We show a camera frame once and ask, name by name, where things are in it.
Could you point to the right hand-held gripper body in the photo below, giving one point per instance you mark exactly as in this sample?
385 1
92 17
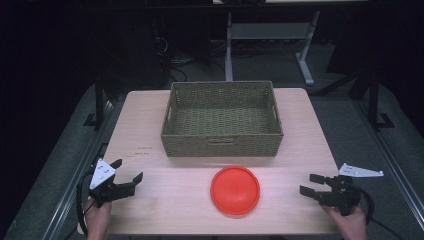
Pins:
346 191

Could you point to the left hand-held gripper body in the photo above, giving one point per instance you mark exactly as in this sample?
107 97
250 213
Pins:
104 181

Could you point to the red round plate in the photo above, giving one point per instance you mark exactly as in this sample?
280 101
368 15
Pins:
235 190

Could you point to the green woven basket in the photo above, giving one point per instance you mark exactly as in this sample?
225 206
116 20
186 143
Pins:
221 120

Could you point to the person's right hand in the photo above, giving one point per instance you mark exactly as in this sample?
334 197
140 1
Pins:
347 223

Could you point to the person's left hand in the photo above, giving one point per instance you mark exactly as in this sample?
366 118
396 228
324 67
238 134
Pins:
98 217

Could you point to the black metal stand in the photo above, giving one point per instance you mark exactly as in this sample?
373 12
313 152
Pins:
375 100
98 103

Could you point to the grey metal stand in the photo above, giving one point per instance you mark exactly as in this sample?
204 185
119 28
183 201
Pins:
270 40

